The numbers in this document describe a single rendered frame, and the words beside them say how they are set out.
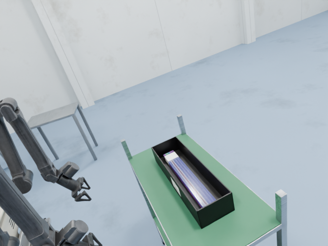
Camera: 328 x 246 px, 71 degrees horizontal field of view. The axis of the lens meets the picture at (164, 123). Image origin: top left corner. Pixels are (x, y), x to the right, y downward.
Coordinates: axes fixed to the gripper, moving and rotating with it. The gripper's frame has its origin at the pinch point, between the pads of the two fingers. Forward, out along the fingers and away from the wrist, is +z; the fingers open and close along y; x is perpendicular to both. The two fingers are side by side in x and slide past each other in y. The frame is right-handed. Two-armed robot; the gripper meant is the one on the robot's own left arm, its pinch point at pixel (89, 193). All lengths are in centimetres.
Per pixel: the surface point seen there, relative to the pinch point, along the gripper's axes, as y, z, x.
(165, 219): -34.8, 19.5, -26.7
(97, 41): 476, 1, -64
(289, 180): 22, 163, -96
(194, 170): -14, 30, -50
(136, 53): 481, 87, -110
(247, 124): 131, 179, -126
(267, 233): -62, 35, -56
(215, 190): -33, 31, -51
